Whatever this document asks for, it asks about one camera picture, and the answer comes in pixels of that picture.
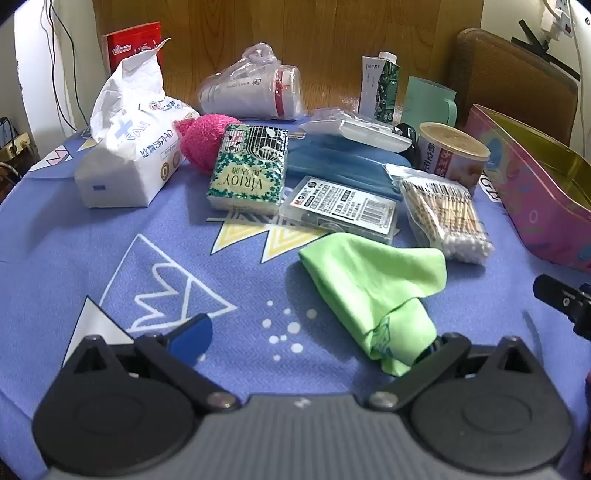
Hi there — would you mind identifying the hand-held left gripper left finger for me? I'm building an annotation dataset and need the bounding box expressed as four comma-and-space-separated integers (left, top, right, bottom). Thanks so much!
62, 314, 241, 414

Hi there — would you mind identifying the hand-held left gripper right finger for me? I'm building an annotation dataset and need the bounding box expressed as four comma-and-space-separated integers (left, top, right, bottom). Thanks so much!
369, 332, 543, 411

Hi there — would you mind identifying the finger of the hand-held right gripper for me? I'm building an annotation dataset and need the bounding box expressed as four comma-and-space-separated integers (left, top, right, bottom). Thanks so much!
533, 274, 591, 342

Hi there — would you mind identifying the green microfibre cloth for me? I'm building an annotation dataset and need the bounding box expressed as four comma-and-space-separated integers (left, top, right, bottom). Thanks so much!
299, 232, 448, 377

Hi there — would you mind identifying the white plastic packet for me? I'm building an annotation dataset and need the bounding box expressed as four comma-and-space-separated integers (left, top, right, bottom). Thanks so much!
298, 108, 414, 153

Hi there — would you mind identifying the white soft tissue pack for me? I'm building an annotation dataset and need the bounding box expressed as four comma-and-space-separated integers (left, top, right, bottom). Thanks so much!
74, 39, 201, 208

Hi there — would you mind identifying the pink tin box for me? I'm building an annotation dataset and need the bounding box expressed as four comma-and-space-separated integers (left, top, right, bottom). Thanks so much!
464, 104, 591, 273

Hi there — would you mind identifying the blue printed tablecloth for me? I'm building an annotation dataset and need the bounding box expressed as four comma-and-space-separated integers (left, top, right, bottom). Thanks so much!
0, 108, 591, 480

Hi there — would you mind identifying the bag of cotton swabs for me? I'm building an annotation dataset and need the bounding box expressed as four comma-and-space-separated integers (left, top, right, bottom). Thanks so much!
385, 164, 495, 265

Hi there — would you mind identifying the clear labelled plastic case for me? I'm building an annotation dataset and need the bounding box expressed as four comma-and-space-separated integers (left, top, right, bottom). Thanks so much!
279, 175, 399, 245

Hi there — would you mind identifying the green patterned tissue pack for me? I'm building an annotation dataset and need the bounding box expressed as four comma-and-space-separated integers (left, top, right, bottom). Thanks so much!
206, 124, 289, 215

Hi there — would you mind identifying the round paper food tub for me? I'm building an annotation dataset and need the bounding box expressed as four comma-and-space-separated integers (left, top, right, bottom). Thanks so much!
418, 122, 491, 195

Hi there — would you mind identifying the pink fluffy cloth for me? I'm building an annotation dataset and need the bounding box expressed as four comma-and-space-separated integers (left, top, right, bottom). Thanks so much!
173, 115, 243, 175

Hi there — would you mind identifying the blue face mask pack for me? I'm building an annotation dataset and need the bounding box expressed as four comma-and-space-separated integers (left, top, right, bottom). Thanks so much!
286, 138, 402, 201

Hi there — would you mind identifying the small black object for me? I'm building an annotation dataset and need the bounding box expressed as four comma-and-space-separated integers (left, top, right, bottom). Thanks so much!
397, 124, 419, 162

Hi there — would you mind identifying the brown wooden chair back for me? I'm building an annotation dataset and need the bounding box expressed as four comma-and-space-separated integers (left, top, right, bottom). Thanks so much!
455, 28, 580, 148

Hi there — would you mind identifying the green plastic cup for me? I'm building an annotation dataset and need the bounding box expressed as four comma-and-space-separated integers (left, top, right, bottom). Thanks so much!
402, 76, 458, 127

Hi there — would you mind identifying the bagged stack of paper cups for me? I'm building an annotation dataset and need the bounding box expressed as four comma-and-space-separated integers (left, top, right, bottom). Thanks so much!
198, 43, 305, 121

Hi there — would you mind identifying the beige floor power strip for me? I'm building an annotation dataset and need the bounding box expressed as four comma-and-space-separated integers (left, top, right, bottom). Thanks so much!
0, 117, 33, 162

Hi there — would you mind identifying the white and green milk carton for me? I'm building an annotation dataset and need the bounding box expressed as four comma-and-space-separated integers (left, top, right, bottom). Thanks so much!
358, 51, 400, 125

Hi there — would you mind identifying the red cereal box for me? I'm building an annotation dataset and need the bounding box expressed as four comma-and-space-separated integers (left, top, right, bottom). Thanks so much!
102, 21, 162, 75

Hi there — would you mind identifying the white wall power strip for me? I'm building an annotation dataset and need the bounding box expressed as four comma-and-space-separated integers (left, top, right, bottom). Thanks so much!
540, 0, 575, 42

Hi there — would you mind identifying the black cable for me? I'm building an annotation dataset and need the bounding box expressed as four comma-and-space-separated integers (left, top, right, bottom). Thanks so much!
41, 0, 80, 132

